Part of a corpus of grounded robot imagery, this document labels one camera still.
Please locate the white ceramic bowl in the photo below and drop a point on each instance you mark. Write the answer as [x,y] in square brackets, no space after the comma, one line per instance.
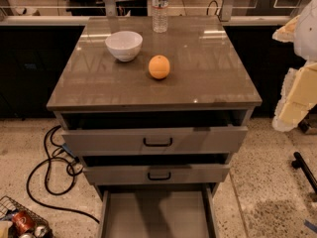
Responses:
[124,45]

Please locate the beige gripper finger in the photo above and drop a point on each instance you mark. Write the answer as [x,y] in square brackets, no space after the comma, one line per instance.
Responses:
[285,34]
[298,97]

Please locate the silver can top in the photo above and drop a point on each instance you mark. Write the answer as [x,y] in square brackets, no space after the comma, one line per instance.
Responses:
[41,231]

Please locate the middle grey drawer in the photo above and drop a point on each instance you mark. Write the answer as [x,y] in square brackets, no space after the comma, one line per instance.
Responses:
[126,175]

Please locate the orange fruit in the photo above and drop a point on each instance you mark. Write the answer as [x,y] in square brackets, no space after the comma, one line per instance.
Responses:
[159,67]

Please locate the grey drawer cabinet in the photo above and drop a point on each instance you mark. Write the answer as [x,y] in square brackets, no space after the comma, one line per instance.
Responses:
[207,86]

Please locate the clear plastic water bottle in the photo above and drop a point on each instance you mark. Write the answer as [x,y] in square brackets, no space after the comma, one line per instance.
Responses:
[159,14]

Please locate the bottom grey drawer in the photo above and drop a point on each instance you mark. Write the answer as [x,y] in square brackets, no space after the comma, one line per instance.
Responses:
[158,214]

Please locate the black bar on floor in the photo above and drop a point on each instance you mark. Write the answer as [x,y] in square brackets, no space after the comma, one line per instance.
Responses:
[299,163]

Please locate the red soda can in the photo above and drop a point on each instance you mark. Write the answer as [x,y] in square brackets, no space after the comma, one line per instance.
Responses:
[23,222]

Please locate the grey drawer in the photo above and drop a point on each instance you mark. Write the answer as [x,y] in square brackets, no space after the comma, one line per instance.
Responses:
[158,141]
[126,175]
[158,214]

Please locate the black wire basket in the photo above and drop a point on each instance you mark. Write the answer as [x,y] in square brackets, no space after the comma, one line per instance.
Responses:
[9,207]

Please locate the top grey drawer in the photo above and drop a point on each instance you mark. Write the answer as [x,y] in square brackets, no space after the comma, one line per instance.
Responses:
[158,141]

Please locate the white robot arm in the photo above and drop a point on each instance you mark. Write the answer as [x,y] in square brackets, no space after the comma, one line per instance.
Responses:
[305,36]

